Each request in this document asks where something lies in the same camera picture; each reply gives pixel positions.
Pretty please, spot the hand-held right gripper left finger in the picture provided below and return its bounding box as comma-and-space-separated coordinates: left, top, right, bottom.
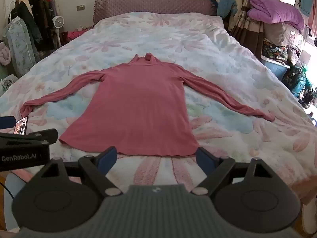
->
32, 146, 123, 196

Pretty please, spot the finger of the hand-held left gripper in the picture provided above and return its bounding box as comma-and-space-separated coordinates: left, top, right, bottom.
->
0, 128, 59, 146
0, 116, 16, 131

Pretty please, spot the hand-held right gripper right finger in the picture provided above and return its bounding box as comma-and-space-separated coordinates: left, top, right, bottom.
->
190, 147, 284, 196

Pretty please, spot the pink turtleneck shirt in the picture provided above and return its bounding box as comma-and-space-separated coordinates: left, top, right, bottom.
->
19, 53, 276, 157

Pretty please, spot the clothes rack with dark coats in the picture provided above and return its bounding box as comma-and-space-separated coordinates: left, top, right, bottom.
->
9, 0, 62, 52

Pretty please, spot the smartphone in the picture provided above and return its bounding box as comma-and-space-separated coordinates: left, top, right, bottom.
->
14, 116, 29, 136

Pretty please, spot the white plastic bag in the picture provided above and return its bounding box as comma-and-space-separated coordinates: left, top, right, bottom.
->
0, 74, 19, 95

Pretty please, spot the pink knitted cloth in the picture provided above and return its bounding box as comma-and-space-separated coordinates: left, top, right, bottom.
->
0, 41, 12, 66

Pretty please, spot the light blue quilted storage bag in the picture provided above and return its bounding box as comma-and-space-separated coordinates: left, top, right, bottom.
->
5, 17, 40, 78

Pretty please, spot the magenta cloth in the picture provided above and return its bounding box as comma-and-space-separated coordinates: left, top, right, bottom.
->
67, 28, 88, 40

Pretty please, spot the blue plastic storage bin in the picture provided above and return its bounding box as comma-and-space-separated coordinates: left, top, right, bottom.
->
261, 56, 291, 81

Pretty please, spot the white standing fan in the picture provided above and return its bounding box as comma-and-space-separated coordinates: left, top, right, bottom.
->
51, 15, 65, 49

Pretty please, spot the teal backpack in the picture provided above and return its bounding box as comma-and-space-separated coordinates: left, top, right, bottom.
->
287, 66, 308, 98

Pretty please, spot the floral fleece blanket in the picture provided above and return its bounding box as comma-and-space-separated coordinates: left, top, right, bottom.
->
0, 11, 317, 204

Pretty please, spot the colourful floral bag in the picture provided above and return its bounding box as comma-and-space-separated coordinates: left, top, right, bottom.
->
263, 40, 289, 60

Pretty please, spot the brown striped curtain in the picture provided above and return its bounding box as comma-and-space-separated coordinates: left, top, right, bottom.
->
231, 0, 269, 60

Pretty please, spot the grey cushion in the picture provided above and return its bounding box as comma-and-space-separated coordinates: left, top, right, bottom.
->
264, 22, 293, 46

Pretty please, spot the blue plush clothing pile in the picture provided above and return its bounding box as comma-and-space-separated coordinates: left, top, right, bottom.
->
216, 0, 239, 18

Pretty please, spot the pink padded headboard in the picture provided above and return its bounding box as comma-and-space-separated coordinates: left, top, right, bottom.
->
92, 0, 218, 26

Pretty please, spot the purple folded duvet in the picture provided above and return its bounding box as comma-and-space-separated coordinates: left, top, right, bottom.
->
248, 0, 305, 31

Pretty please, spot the hanging teal cloth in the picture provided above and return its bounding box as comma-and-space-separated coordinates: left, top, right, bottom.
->
298, 0, 314, 16

